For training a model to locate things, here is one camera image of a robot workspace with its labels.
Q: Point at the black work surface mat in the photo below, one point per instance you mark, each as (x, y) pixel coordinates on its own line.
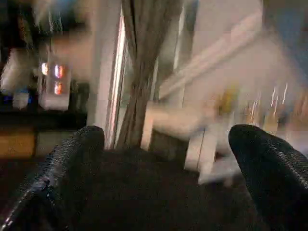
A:
(144, 187)

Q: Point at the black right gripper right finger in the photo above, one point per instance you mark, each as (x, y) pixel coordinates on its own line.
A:
(276, 178)

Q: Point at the white device with lights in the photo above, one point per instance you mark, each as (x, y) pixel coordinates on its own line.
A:
(55, 91)

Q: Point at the glass sliding door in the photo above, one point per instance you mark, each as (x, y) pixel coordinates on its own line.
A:
(118, 72)

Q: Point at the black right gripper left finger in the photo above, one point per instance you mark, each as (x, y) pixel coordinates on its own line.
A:
(60, 183)

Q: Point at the white glass-door cabinet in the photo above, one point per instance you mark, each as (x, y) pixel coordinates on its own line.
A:
(204, 149)

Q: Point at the grey curtain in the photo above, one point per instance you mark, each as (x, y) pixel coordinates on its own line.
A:
(144, 60)

